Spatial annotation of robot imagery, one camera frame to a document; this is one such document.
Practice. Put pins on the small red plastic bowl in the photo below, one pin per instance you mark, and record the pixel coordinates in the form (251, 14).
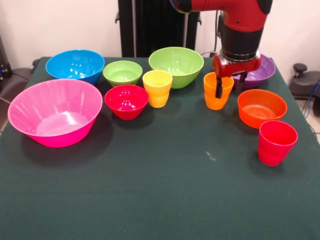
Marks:
(126, 100)

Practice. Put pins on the blue plastic bowl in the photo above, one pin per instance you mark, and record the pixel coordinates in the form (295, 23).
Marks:
(75, 62)

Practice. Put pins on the red plastic cup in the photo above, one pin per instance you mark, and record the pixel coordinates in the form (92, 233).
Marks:
(275, 150)

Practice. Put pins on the orange plastic bowl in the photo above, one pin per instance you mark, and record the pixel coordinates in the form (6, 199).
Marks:
(260, 105)

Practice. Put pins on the yellow plastic cup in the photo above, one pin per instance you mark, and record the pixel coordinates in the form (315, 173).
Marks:
(157, 97)

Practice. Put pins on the black pedestal leg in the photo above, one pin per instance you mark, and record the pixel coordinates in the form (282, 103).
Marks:
(15, 82)
(305, 85)

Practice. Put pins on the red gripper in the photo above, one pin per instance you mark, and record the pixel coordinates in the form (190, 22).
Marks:
(235, 67)

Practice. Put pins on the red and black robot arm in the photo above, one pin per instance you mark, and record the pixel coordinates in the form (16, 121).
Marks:
(245, 15)

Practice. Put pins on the small green plastic bowl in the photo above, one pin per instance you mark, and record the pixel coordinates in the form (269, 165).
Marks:
(122, 72)

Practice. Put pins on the large green plastic bowl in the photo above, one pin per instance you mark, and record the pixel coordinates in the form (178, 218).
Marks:
(175, 62)

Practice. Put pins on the dark green table cloth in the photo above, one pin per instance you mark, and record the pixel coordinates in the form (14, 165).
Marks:
(160, 187)

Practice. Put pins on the orange plastic cup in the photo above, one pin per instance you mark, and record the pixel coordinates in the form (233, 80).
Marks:
(211, 102)

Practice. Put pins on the large pink plastic bowl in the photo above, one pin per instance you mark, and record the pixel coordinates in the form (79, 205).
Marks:
(62, 100)

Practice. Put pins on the purple plastic bowl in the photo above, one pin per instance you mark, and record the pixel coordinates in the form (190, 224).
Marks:
(265, 72)

